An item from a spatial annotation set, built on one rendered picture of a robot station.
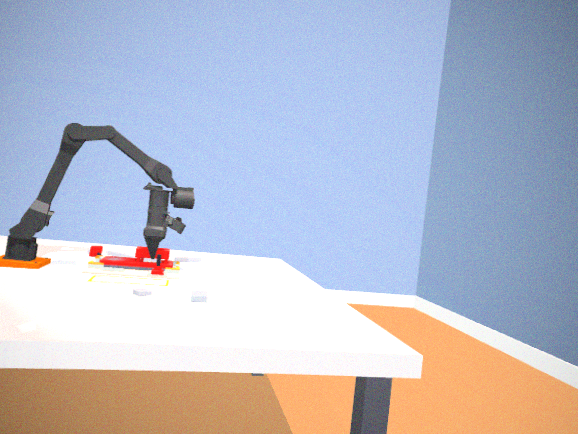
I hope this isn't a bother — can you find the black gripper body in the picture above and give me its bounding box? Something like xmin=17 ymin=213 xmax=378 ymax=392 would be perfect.
xmin=143 ymin=205 xmax=168 ymax=237

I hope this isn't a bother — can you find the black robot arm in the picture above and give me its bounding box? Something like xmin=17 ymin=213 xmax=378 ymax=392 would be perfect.
xmin=2 ymin=123 xmax=195 ymax=262

